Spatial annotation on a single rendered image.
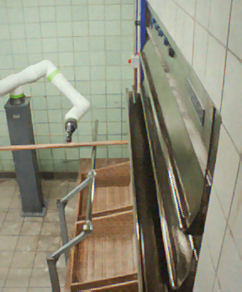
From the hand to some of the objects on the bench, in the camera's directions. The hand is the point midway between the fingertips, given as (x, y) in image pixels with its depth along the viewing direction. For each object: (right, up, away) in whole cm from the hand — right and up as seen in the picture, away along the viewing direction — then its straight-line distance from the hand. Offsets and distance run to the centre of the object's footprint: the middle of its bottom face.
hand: (68, 140), depth 250 cm
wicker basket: (+28, -53, +32) cm, 68 cm away
